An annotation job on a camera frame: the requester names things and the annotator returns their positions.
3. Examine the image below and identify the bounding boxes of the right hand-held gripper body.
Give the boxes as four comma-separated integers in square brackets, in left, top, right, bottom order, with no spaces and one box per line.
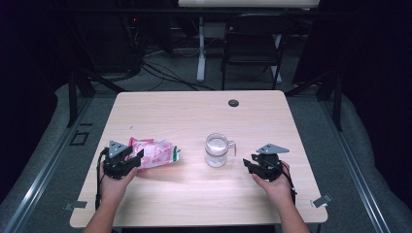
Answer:
[252,143,291,182]

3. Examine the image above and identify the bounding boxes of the black metal stand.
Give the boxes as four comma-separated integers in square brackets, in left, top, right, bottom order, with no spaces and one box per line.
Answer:
[66,64,127,128]
[285,64,344,132]

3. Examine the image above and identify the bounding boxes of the person's right hand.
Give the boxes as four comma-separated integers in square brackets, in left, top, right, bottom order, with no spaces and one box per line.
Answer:
[252,162,294,205]

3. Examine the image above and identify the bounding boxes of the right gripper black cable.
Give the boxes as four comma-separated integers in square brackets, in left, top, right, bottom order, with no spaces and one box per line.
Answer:
[265,159,297,205]

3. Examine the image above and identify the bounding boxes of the white table leg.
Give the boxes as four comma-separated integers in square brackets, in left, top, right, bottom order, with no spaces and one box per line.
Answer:
[271,33,283,84]
[196,16,207,83]

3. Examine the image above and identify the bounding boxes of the black floor cables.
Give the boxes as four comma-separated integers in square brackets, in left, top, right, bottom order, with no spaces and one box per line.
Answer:
[140,61,216,92]

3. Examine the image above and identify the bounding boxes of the person's left hand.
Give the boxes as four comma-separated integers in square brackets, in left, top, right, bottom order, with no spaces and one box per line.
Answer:
[98,166,139,208]

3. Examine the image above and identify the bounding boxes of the black folding chair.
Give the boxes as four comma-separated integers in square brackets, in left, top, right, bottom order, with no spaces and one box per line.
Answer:
[221,13,294,91]

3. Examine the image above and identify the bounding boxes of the grey metal floor rail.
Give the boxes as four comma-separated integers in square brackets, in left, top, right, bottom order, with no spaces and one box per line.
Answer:
[319,98,393,233]
[3,98,90,233]

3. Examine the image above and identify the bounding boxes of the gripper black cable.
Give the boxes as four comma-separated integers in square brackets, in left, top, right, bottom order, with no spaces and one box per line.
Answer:
[265,159,297,205]
[94,147,110,212]

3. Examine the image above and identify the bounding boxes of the grey metal table clip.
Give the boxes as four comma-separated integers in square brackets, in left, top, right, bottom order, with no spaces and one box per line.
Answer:
[310,193,333,209]
[63,200,88,212]

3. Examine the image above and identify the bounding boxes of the grey box under background table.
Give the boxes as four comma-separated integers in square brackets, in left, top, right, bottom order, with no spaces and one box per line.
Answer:
[203,22,226,40]

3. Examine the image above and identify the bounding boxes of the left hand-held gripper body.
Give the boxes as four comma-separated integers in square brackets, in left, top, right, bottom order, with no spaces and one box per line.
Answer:
[102,140,139,180]

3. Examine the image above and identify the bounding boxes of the clear glass jar with handle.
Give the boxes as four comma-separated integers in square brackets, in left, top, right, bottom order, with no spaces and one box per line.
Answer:
[204,132,237,169]

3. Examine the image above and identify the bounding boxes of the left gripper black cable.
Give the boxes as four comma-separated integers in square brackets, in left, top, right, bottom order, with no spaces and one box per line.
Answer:
[94,147,110,212]

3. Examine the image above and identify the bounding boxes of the black equipment cabinet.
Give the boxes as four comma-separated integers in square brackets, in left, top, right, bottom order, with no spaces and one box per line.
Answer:
[81,13,141,74]

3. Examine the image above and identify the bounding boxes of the pink and clear plastic bag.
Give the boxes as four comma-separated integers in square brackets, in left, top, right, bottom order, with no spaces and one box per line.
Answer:
[127,137,182,171]

